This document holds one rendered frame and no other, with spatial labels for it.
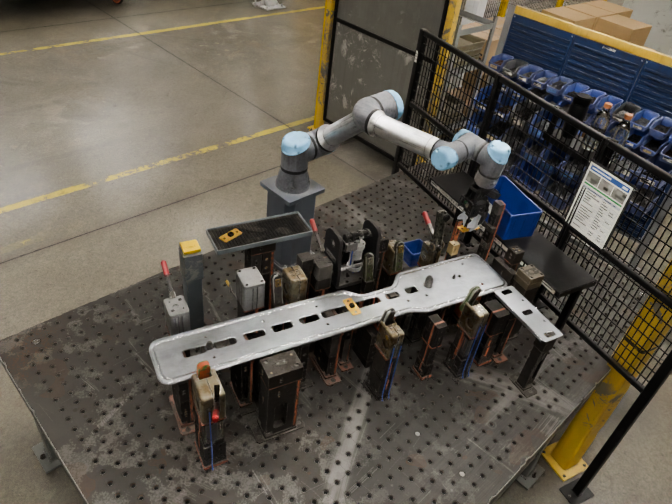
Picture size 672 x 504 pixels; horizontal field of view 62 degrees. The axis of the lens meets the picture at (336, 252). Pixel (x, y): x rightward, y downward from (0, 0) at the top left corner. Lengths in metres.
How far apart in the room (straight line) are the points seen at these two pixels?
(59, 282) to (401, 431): 2.38
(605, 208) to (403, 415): 1.12
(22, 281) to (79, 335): 1.46
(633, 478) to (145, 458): 2.33
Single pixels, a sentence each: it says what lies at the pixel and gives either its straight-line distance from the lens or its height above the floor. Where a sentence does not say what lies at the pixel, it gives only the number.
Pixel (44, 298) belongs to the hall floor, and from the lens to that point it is 3.69.
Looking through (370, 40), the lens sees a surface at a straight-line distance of 4.75.
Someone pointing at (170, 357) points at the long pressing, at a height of 1.00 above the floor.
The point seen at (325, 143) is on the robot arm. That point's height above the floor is 1.31.
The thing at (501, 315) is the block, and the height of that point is 0.98.
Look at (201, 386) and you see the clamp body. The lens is 1.73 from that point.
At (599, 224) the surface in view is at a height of 1.24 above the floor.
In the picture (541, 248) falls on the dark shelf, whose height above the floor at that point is 1.03.
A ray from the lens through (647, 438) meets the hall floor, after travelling 3.54.
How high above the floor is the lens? 2.42
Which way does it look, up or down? 38 degrees down
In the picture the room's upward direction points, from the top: 8 degrees clockwise
